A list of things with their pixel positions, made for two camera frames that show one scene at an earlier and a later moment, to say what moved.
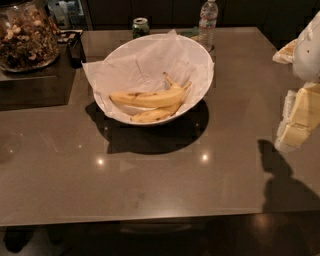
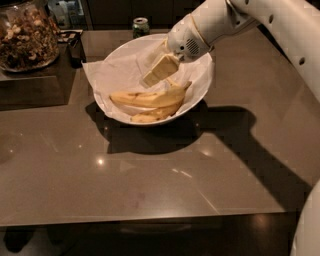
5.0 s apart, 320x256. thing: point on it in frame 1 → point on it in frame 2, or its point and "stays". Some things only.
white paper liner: x=141 y=66 stays
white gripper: x=308 y=55 → x=183 y=40
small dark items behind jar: x=69 y=36 stays
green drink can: x=140 y=27 stays
